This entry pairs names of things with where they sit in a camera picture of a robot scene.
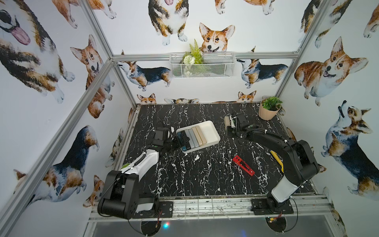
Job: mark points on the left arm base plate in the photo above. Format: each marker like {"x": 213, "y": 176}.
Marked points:
{"x": 162, "y": 209}

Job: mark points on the metal front rail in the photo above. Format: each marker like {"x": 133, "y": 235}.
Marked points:
{"x": 197, "y": 208}

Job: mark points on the white wire basket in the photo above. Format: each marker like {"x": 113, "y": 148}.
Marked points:
{"x": 212, "y": 65}

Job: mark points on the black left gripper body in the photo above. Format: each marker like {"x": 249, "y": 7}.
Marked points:
{"x": 171, "y": 138}

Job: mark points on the white plastic storage box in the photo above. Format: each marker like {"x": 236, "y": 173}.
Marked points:
{"x": 208, "y": 132}

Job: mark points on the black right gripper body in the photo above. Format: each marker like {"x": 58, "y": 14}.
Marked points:
{"x": 233, "y": 131}

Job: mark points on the red tool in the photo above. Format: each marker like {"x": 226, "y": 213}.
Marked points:
{"x": 243, "y": 165}

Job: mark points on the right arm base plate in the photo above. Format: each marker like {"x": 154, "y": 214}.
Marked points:
{"x": 269, "y": 206}

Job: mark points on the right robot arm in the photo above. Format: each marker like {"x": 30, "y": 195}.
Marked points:
{"x": 299, "y": 163}

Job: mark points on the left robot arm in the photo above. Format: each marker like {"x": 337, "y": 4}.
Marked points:
{"x": 121, "y": 196}

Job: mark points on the fern and white flower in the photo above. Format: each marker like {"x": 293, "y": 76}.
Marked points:
{"x": 192, "y": 56}

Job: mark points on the yellow plastic shovel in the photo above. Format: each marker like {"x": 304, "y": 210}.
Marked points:
{"x": 277, "y": 158}

